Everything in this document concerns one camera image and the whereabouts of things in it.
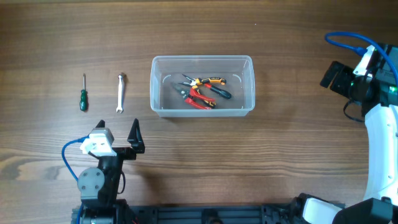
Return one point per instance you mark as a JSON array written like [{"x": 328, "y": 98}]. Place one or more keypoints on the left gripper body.
[{"x": 115, "y": 163}]

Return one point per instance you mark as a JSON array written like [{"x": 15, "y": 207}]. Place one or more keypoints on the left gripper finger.
[
  {"x": 101, "y": 124},
  {"x": 135, "y": 138}
]

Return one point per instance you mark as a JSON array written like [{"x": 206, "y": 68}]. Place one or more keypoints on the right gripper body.
[{"x": 355, "y": 85}]

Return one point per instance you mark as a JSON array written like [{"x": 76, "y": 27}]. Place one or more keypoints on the red handled cutters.
[{"x": 190, "y": 94}]

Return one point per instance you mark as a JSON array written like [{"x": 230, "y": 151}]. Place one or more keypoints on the orange black needle-nose pliers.
[{"x": 196, "y": 82}]

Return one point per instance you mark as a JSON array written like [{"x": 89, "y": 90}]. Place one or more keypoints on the red black awl screwdriver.
[{"x": 221, "y": 92}]

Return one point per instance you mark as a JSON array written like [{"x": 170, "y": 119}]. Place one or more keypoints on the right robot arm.
[{"x": 372, "y": 85}]

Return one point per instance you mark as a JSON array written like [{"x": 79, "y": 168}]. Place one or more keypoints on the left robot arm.
[{"x": 99, "y": 186}]

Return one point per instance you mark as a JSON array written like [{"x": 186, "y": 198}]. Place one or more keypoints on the clear plastic container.
[{"x": 232, "y": 73}]

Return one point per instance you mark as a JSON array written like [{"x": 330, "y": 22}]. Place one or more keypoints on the silver combination wrench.
[{"x": 121, "y": 89}]

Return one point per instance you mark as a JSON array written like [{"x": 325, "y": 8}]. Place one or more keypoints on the green handled screwdriver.
[{"x": 84, "y": 96}]

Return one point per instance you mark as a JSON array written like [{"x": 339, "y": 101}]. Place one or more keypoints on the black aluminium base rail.
[{"x": 261, "y": 214}]

